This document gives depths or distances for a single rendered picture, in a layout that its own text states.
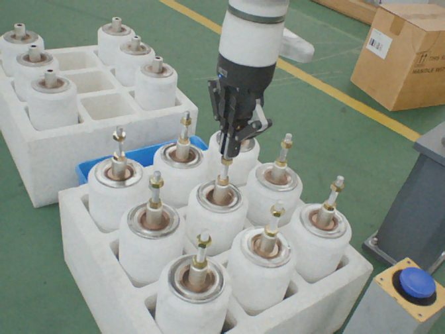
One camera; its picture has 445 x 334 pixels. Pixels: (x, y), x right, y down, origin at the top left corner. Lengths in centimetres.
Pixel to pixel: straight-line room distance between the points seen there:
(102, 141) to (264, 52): 54
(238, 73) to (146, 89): 50
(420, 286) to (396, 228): 45
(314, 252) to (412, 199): 34
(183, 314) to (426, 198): 57
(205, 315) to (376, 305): 21
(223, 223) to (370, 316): 24
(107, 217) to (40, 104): 31
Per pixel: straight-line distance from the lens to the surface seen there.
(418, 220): 99
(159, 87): 102
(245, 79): 55
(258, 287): 64
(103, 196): 71
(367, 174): 132
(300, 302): 70
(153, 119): 101
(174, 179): 75
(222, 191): 69
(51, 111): 95
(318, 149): 136
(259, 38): 53
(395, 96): 169
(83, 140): 97
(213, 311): 58
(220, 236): 70
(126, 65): 112
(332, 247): 70
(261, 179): 76
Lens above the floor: 71
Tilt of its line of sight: 37 degrees down
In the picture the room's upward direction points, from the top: 11 degrees clockwise
